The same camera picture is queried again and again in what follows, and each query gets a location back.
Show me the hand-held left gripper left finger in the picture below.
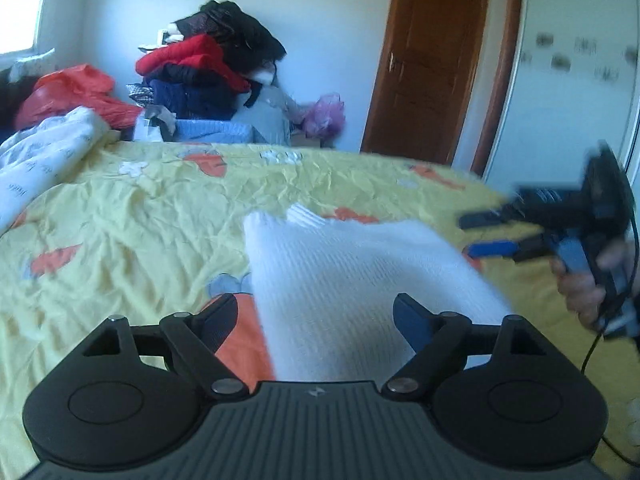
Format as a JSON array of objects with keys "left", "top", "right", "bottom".
[{"left": 80, "top": 293, "right": 247, "bottom": 400}]

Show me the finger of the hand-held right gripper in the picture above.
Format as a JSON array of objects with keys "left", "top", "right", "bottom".
[
  {"left": 458, "top": 210, "right": 517, "bottom": 230},
  {"left": 461, "top": 241, "right": 547, "bottom": 264}
]

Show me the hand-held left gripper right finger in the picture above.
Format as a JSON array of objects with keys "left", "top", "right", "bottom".
[{"left": 381, "top": 293, "right": 546, "bottom": 400}]

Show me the white knit sweater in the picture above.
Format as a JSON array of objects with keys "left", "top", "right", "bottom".
[{"left": 242, "top": 202, "right": 514, "bottom": 385}]

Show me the person's right hand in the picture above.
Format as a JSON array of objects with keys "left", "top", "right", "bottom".
[{"left": 550, "top": 239, "right": 640, "bottom": 332}]

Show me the yellow printed bedsheet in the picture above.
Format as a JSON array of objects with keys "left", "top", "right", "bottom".
[{"left": 0, "top": 139, "right": 640, "bottom": 480}]

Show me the brown wooden door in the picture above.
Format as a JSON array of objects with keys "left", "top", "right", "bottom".
[{"left": 360, "top": 0, "right": 492, "bottom": 167}]

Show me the light blue knit garment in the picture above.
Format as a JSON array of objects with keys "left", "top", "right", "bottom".
[{"left": 174, "top": 118, "right": 257, "bottom": 146}]

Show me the pink plastic bag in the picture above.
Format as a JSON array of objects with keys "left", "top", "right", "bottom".
[{"left": 301, "top": 92, "right": 347, "bottom": 138}]

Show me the grey white patterned cloth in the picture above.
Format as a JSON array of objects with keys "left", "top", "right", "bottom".
[{"left": 125, "top": 82, "right": 177, "bottom": 142}]

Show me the grey plastic bag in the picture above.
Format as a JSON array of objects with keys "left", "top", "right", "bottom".
[{"left": 231, "top": 84, "right": 312, "bottom": 147}]

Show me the navy garment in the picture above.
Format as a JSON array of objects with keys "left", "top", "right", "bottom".
[{"left": 144, "top": 63, "right": 252, "bottom": 122}]

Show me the white printed blanket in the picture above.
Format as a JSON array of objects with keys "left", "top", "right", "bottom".
[{"left": 0, "top": 106, "right": 122, "bottom": 233}]

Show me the red plastic bag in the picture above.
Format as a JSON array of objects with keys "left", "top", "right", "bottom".
[{"left": 14, "top": 63, "right": 145, "bottom": 132}]

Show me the black lace garment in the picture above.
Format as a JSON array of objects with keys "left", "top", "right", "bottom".
[{"left": 171, "top": 0, "right": 288, "bottom": 75}]

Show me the dark cloth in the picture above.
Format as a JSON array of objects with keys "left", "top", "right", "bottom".
[{"left": 0, "top": 66, "right": 37, "bottom": 133}]

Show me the window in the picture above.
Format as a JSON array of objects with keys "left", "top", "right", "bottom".
[{"left": 0, "top": 0, "right": 52, "bottom": 57}]

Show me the white wardrobe with wooden frame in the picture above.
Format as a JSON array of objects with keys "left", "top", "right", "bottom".
[{"left": 470, "top": 0, "right": 640, "bottom": 203}]

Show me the black cable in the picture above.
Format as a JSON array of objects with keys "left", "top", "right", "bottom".
[{"left": 581, "top": 327, "right": 638, "bottom": 463}]

